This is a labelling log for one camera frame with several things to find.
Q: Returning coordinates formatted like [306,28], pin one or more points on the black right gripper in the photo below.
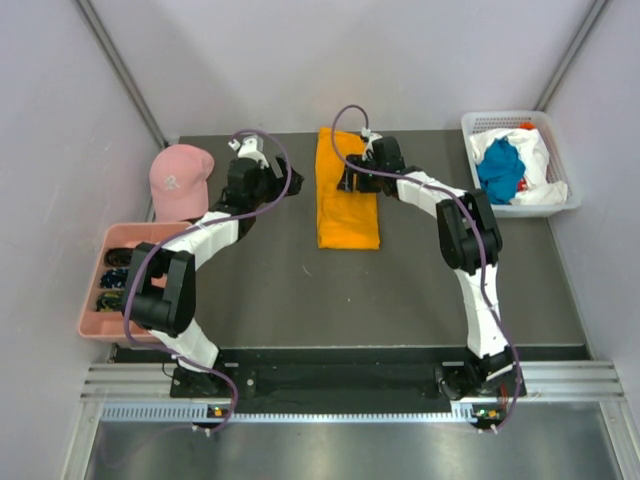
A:
[346,183]

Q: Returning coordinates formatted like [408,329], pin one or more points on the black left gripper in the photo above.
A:
[277,184]

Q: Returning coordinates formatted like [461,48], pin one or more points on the orange t shirt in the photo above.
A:
[344,221]

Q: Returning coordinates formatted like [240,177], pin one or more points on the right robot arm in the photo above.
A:
[470,242]

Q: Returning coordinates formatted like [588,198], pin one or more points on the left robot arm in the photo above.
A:
[160,292]

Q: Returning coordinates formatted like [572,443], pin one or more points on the pink baseball cap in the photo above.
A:
[179,183]

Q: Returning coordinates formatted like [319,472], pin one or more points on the blue t shirt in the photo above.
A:
[500,172]

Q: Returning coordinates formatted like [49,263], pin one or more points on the black folded socks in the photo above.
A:
[118,257]

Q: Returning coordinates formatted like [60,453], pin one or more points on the orange garment in basket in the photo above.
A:
[526,124]

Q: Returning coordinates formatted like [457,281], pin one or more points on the blue patterned socks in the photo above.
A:
[114,278]

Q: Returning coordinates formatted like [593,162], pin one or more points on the white t shirt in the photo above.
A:
[533,189]

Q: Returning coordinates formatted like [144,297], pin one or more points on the green patterned socks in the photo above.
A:
[109,301]

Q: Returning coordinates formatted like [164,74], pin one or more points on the pink divided organizer tray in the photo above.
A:
[108,326]

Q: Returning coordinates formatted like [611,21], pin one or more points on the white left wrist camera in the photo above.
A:
[252,147]

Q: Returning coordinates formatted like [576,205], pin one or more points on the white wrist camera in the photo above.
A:
[369,137]
[252,147]

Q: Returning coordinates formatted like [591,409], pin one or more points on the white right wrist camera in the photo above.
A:
[369,137]

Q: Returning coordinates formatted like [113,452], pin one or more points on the aluminium frame rail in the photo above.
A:
[144,393]

